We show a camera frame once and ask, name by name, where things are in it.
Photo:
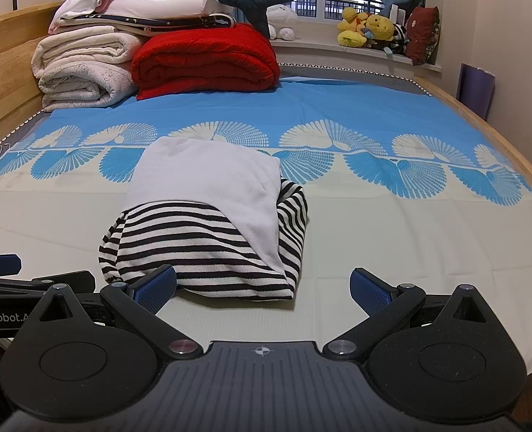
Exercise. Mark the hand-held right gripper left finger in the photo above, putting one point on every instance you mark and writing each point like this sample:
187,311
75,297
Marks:
156,290

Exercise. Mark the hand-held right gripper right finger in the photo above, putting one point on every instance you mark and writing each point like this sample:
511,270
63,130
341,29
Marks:
368,290

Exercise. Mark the black white striped hooded top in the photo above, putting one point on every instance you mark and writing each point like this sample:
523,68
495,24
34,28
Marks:
203,180

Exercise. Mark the cream folded blanket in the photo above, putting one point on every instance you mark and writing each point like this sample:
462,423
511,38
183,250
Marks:
81,69

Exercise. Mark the purple board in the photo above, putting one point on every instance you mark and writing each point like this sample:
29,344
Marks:
476,90

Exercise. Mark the red folded blanket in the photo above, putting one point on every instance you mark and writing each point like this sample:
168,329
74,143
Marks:
203,60

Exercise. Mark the white window sill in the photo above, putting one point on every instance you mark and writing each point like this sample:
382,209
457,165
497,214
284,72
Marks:
338,56

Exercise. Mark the striped plush toy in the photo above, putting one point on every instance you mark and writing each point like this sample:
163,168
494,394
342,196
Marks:
399,38

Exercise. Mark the yellow round plush toy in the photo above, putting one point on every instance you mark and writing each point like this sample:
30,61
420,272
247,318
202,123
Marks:
380,29

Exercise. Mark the dark red cushion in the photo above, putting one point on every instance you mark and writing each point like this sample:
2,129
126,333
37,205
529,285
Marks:
422,33

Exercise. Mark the yellow duck plush toy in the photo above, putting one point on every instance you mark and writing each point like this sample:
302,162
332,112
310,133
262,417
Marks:
351,27

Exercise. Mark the white plastic object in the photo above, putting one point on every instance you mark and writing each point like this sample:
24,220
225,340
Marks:
397,13

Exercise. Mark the white plush toy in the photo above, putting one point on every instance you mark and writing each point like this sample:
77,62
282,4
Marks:
281,20

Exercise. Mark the white folded quilt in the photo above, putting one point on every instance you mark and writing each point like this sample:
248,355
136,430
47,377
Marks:
171,5

